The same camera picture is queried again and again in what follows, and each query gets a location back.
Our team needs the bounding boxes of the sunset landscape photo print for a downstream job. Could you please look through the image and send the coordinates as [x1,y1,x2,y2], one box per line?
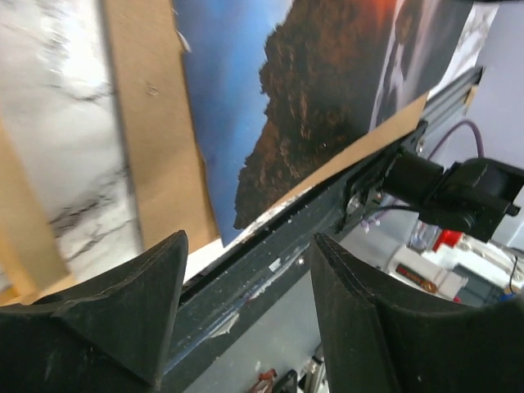
[174,0,472,244]

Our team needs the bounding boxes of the aluminium extrusion rail front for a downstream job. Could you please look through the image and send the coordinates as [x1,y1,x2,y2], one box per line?
[421,66,485,126]

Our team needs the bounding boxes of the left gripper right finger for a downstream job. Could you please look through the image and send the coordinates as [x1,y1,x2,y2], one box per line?
[309,233,523,392]

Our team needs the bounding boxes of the brown cardboard backing board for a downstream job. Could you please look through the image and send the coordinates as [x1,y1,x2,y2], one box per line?
[102,1,431,250]

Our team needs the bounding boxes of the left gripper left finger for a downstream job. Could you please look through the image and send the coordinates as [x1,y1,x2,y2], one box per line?
[1,231,188,392]

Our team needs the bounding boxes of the orange wooden picture frame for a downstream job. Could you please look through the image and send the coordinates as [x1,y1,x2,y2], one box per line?
[1,129,75,305]

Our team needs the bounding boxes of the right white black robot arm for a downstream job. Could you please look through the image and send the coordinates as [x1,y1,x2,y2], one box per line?
[382,151,523,242]

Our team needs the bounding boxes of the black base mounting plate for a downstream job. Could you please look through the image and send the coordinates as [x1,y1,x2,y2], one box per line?
[161,122,427,392]

